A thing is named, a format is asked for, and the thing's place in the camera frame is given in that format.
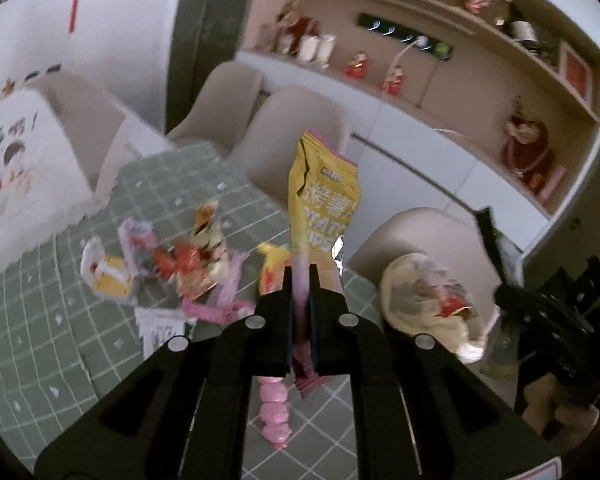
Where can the long beige snack stick wrapper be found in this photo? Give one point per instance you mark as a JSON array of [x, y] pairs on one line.
[[207, 236]]

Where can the large red doll decoration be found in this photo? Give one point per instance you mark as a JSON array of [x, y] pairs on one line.
[[527, 153]]

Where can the red framed picture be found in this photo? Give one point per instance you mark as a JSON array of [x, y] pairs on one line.
[[575, 72]]

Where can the wine bottle on shelf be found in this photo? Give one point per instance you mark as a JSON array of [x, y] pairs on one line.
[[512, 23]]

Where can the white yellow paper box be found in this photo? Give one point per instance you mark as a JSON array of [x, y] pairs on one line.
[[107, 276]]

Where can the beige chair near bin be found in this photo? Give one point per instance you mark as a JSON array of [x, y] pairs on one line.
[[450, 243]]

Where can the black power strip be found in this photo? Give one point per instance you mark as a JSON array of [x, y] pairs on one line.
[[441, 50]]

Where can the beige chair far left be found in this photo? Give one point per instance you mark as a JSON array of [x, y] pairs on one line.
[[223, 108]]

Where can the yellow snack wrapper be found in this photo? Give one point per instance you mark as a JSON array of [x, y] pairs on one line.
[[275, 261]]

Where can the white cup pair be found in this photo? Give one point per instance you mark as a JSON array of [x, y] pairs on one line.
[[316, 50]]

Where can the red doll figurine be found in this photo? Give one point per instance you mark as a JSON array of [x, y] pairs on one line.
[[392, 84], [357, 67]]

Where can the yellow potato chips bag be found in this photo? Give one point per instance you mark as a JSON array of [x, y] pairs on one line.
[[323, 195]]

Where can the green white milk carton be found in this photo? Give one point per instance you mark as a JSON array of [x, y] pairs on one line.
[[157, 326]]

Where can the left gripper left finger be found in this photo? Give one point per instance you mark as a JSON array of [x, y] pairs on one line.
[[274, 339]]

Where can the beige chair behind cover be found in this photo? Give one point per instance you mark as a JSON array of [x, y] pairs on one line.
[[94, 126]]

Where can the pink candy wrapper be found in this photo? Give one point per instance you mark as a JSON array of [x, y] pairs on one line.
[[222, 306]]

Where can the red doll figurine right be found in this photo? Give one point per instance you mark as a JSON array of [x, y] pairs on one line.
[[392, 84]]

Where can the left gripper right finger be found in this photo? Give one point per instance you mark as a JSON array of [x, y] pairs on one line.
[[324, 330]]

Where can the red doll figurine left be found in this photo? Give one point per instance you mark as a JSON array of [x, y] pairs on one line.
[[357, 67]]

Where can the pink caterpillar toy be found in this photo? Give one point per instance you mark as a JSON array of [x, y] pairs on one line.
[[274, 411]]

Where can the beige chair middle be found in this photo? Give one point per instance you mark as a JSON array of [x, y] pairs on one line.
[[267, 150]]

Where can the red snack wrapper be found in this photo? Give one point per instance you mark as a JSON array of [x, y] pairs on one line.
[[181, 260]]

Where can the green checkered tablecloth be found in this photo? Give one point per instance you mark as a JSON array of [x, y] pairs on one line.
[[62, 348]]

